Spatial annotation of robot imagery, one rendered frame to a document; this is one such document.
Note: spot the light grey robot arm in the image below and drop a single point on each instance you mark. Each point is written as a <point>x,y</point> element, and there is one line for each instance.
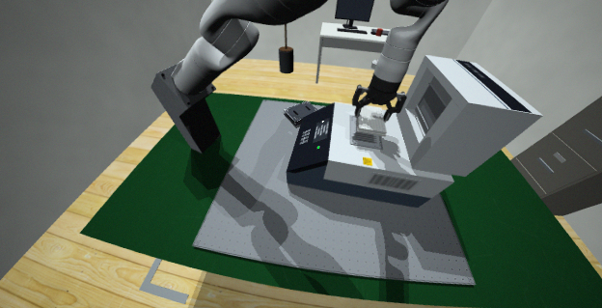
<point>236,37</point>

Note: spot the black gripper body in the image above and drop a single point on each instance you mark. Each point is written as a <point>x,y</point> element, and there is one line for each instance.
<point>376,85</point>

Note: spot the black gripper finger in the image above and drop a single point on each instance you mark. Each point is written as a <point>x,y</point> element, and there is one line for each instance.
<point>364,101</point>
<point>401,97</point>

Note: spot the white benchtop thermal cycler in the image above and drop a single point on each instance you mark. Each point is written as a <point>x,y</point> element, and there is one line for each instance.
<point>482,115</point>

